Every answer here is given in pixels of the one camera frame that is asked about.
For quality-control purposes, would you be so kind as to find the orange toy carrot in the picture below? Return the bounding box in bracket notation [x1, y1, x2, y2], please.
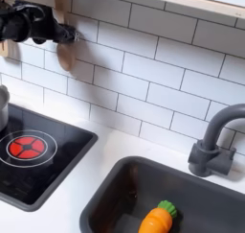
[137, 199, 179, 233]

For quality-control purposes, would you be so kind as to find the dark grey sink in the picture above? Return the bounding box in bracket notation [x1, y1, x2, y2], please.
[78, 155, 245, 233]

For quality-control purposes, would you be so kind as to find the black toy stove top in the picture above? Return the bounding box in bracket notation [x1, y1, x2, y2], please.
[0, 102, 100, 213]

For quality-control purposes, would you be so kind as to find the wooden spoon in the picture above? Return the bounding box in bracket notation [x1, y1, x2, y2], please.
[52, 0, 78, 73]

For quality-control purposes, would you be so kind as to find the dark grey tap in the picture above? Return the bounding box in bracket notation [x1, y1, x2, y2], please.
[187, 103, 245, 178]

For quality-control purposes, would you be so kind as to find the thin black cable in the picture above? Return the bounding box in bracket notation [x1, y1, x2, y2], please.
[17, 1, 46, 23]

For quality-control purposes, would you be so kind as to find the steel pot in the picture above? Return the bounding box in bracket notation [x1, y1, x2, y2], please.
[0, 84, 11, 133]

